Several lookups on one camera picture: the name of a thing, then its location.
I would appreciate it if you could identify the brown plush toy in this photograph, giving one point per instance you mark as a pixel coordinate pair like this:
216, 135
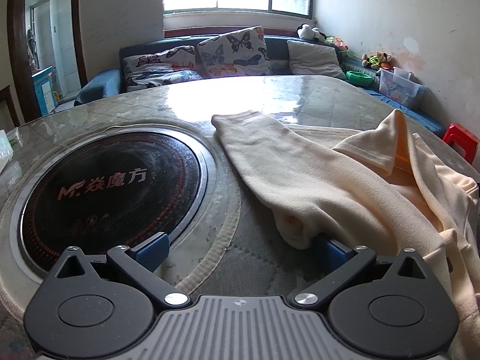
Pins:
385, 58

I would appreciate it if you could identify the dark wooden door frame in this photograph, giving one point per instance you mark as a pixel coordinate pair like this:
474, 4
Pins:
18, 45

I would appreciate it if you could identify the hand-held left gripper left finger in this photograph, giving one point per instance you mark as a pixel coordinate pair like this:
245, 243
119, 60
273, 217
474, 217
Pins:
152, 252

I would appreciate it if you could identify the long butterfly print pillow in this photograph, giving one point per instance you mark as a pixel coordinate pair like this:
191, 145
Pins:
157, 67

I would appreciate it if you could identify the blue sofa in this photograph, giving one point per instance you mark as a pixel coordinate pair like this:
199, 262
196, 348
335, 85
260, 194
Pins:
97, 86

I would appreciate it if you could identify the blue cabinet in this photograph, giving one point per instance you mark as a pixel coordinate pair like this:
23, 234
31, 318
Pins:
43, 90

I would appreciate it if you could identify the red plastic stool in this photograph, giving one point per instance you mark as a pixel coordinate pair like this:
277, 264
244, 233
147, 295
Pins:
461, 140

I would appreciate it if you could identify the cream long-sleeve shirt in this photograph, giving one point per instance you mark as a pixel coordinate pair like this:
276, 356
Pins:
337, 195

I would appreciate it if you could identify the green plastic bowl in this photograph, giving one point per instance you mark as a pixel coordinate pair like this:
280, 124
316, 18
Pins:
358, 78

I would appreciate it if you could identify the square butterfly print pillow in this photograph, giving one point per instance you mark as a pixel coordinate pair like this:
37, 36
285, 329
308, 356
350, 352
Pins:
232, 52

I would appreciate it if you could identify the plain grey pillow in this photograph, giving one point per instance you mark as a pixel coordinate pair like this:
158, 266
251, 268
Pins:
315, 58

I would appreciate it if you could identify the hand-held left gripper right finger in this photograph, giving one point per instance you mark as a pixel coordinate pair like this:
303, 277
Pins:
335, 253

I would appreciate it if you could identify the round black induction cooktop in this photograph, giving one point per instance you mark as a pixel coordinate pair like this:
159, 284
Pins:
112, 180

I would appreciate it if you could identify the panda plush toy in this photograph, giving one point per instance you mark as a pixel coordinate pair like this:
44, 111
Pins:
307, 32

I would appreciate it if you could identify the plastic tissue packet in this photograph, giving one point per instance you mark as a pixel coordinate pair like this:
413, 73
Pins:
5, 144

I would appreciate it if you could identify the dark wooden chair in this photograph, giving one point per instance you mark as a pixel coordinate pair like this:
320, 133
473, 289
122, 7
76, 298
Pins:
7, 108

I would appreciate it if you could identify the clear plastic storage box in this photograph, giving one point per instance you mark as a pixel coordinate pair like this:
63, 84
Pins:
399, 90

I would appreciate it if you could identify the orange and green plush toy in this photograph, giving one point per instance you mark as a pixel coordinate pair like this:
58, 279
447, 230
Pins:
337, 43

